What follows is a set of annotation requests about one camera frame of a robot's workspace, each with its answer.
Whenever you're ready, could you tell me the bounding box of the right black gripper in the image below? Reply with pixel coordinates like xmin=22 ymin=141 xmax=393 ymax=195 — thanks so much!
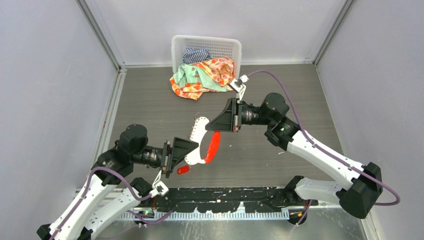
xmin=205 ymin=97 xmax=275 ymax=132

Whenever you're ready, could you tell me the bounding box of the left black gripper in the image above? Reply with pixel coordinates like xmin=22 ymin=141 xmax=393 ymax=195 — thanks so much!
xmin=133 ymin=135 xmax=200 ymax=177

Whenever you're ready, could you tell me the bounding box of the key with red tag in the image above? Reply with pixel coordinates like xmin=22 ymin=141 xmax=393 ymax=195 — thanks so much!
xmin=177 ymin=165 xmax=191 ymax=175

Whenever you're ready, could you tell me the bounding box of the metal keyring holder red handle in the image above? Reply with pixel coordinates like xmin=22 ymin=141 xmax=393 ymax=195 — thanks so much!
xmin=184 ymin=116 xmax=222 ymax=166

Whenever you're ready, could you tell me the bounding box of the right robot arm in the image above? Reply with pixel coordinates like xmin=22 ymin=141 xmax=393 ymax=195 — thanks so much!
xmin=205 ymin=92 xmax=383 ymax=219

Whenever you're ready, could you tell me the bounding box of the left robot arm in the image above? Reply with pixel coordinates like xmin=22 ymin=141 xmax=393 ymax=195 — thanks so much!
xmin=36 ymin=124 xmax=199 ymax=240

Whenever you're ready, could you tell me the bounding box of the orange floral cloth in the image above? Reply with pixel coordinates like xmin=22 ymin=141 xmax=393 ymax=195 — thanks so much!
xmin=169 ymin=57 xmax=236 ymax=101

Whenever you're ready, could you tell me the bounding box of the mint green cloth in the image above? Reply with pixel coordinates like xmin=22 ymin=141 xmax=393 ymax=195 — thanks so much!
xmin=172 ymin=64 xmax=228 ymax=93

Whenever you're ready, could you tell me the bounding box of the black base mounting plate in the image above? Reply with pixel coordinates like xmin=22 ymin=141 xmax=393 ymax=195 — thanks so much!
xmin=136 ymin=186 xmax=307 ymax=214

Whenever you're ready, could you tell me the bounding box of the blue striped cloth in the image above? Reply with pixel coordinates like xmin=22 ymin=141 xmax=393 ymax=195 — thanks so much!
xmin=182 ymin=48 xmax=212 ymax=64

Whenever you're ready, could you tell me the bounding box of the white plastic laundry basket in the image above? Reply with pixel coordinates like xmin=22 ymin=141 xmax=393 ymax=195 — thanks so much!
xmin=171 ymin=35 xmax=242 ymax=78

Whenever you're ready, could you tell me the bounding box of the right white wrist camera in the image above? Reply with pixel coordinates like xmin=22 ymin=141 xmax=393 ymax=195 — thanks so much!
xmin=228 ymin=74 xmax=249 ymax=101

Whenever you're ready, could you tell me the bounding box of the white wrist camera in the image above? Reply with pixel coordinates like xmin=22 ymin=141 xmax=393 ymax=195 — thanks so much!
xmin=228 ymin=74 xmax=249 ymax=101
xmin=149 ymin=170 xmax=169 ymax=198

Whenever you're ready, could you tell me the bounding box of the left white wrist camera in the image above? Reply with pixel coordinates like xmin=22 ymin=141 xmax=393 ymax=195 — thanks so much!
xmin=149 ymin=170 xmax=169 ymax=198

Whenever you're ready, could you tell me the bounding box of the white slotted cable duct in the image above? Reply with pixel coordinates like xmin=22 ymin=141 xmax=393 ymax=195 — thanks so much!
xmin=117 ymin=209 xmax=291 ymax=222

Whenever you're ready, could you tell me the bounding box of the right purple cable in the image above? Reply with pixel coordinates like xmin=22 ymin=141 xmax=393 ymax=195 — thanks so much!
xmin=246 ymin=69 xmax=401 ymax=226

